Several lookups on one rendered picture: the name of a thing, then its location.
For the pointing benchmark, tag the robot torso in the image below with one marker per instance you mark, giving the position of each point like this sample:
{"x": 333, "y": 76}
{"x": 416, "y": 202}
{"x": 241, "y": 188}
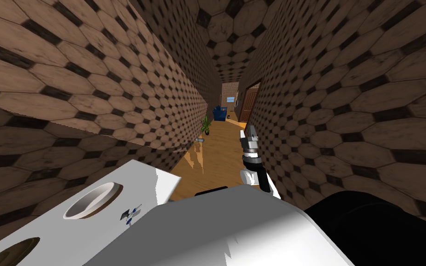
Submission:
{"x": 213, "y": 229}

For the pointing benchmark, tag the blue armchair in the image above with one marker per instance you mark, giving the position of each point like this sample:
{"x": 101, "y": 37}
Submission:
{"x": 220, "y": 113}

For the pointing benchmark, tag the small chrome and blue faucet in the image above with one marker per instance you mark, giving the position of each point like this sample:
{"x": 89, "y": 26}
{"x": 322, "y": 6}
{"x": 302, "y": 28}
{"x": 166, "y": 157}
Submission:
{"x": 130, "y": 215}

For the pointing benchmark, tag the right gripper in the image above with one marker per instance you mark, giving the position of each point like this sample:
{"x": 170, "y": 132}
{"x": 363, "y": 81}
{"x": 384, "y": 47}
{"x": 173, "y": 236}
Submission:
{"x": 250, "y": 142}

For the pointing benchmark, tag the small blue wall picture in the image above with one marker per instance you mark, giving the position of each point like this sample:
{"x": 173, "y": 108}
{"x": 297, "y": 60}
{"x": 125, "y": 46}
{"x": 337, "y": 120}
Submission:
{"x": 230, "y": 99}

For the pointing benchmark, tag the brown panelled door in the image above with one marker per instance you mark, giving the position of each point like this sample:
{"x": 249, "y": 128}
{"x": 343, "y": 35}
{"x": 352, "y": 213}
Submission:
{"x": 249, "y": 104}

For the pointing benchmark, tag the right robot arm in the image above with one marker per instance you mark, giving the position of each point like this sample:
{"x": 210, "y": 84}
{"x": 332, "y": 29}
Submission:
{"x": 375, "y": 229}

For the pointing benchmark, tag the green potted plant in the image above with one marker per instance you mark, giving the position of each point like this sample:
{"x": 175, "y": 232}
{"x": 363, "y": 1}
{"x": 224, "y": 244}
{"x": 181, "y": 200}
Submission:
{"x": 206, "y": 125}

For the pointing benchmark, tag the white vanity with round sinks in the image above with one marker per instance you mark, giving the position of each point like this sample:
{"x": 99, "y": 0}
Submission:
{"x": 50, "y": 229}

